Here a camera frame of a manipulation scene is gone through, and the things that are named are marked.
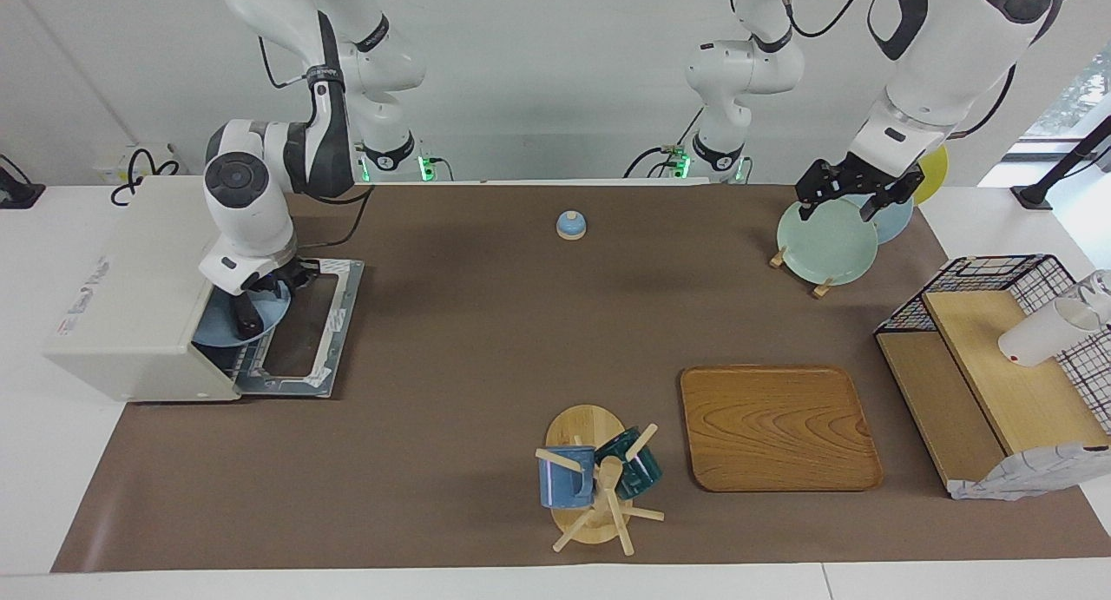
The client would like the glass oven door with handle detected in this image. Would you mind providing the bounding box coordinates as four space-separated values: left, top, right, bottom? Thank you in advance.
236 259 365 399

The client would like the light blue ribbed plate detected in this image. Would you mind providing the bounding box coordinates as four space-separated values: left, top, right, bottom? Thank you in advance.
193 279 293 349

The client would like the beige toaster oven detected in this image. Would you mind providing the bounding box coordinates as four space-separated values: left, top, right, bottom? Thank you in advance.
43 176 246 403

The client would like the light blue smooth plate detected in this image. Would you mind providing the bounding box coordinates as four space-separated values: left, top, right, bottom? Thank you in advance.
846 192 914 245

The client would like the pale green plate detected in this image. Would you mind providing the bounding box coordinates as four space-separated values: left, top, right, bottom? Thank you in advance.
776 196 879 287

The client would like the yellow plate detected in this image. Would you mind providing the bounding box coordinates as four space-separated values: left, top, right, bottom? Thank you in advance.
916 144 950 206

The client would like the wooden plate rack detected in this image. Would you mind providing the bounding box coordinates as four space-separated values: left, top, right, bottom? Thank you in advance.
769 246 836 300

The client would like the black clamp stand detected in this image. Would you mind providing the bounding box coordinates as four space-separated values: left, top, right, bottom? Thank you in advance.
1011 114 1111 210

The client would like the brown table mat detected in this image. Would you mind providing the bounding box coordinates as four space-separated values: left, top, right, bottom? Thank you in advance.
50 183 1111 573

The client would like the white paper cup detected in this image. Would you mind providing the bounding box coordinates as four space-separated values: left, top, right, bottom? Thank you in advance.
998 298 1101 366

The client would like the rectangular wooden tray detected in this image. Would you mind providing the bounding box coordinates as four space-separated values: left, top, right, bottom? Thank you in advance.
680 365 884 493

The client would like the wooden shelf unit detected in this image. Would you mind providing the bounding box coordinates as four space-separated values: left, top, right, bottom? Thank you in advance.
874 289 1111 490

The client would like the clear plastic cup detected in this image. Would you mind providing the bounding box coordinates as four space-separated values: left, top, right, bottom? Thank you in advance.
1076 270 1111 325

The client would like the black desk device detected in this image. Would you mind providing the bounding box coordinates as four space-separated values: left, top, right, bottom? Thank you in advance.
0 155 46 210

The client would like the marble patterned cloth strip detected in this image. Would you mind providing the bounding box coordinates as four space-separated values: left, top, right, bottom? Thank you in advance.
949 442 1111 501

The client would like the wooden mug tree stand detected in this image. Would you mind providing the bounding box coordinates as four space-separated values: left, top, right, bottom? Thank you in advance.
534 405 666 556

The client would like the dark green mug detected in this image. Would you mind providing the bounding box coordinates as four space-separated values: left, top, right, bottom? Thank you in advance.
595 426 663 499

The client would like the blue mug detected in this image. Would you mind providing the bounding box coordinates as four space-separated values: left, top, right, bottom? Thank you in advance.
538 446 597 510

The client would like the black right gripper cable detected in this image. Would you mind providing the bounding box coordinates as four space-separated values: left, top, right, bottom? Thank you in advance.
295 183 376 250

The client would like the black wire basket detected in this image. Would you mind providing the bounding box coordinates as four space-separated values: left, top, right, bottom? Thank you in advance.
874 254 1111 432

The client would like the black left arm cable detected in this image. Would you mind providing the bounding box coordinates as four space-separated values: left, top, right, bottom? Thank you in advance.
777 0 878 39

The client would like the black looped cable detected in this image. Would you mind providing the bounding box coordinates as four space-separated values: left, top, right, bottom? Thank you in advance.
110 148 181 207

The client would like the black cable with white tag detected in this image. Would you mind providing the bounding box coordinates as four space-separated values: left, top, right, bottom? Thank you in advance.
256 36 313 90

